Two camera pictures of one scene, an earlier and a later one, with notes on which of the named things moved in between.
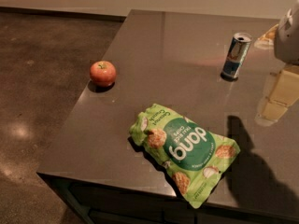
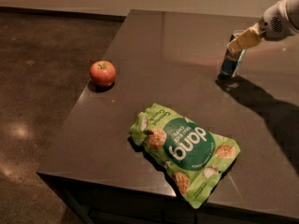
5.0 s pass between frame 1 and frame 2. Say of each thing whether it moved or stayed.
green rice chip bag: stayed
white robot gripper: moved
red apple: stayed
